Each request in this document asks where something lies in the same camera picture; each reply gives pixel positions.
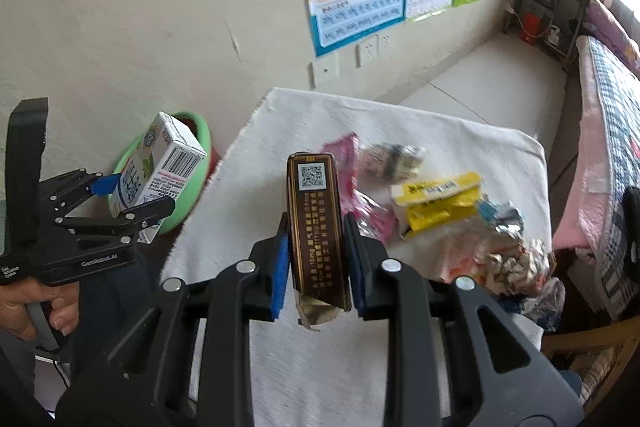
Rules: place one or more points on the brown cigarette box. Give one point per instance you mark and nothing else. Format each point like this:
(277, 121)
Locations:
(317, 232)

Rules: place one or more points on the bed with plaid quilt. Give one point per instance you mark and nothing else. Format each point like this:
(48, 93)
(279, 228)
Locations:
(615, 117)

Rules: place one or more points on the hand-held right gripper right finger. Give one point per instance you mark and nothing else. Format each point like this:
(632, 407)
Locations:
(357, 267)

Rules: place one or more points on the pink plastic wrapper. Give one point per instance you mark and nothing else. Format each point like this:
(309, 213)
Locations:
(345, 157)

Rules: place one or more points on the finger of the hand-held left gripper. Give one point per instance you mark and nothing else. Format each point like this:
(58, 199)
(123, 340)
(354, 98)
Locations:
(102, 185)
(150, 212)

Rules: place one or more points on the person's leg in jeans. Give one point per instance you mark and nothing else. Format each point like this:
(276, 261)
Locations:
(120, 302)

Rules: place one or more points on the patterned foil wrapper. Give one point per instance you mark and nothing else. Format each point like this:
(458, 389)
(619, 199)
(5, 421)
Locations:
(520, 267)

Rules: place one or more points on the white wall switch plate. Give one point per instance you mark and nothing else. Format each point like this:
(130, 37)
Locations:
(324, 71)

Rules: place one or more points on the yellow snack wrapper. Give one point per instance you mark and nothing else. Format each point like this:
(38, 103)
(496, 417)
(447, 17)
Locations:
(435, 212)

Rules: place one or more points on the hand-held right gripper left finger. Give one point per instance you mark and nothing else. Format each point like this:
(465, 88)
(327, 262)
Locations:
(280, 272)

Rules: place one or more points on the wooden chair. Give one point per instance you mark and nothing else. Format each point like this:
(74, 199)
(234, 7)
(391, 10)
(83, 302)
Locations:
(590, 347)

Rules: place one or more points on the green rimmed red bin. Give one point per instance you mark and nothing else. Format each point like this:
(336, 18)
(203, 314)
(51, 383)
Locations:
(200, 187)

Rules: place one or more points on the pink bed sheet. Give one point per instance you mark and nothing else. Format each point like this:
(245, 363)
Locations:
(580, 197)

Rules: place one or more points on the purple pillow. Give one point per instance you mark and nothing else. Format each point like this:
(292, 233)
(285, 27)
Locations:
(610, 27)

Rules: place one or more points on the clear plastic bag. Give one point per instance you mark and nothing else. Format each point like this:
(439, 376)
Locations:
(540, 307)

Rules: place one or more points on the person's left hand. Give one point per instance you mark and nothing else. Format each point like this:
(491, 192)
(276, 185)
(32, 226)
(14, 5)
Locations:
(65, 307)

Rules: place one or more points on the blue silver foil wrapper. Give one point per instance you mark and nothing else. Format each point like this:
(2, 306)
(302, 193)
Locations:
(500, 219)

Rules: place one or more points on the dark metal shelf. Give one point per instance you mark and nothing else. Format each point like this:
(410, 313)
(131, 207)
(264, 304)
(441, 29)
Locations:
(570, 7)

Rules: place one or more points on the white table cloth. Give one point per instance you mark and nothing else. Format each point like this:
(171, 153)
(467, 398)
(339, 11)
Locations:
(310, 122)

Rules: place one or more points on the white orange plastic bag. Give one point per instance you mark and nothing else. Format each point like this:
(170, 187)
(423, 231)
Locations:
(460, 263)

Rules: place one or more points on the white milk carton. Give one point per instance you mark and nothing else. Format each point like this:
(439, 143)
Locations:
(165, 157)

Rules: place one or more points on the white wall socket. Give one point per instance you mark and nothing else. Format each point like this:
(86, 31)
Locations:
(368, 51)
(386, 42)

